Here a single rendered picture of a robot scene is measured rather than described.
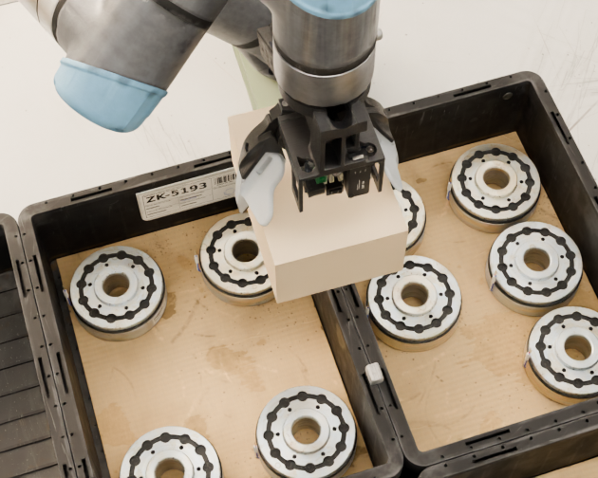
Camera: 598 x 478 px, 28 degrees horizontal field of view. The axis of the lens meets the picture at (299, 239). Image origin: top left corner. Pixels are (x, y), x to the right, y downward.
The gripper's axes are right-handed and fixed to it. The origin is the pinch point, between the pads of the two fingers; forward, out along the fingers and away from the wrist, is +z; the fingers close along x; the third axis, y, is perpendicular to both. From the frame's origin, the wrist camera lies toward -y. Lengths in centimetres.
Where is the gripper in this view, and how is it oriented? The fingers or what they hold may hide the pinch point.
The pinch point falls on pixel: (315, 184)
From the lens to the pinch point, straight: 107.9
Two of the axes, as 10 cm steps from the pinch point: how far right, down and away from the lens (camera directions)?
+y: 2.8, 8.4, -4.6
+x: 9.6, -2.5, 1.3
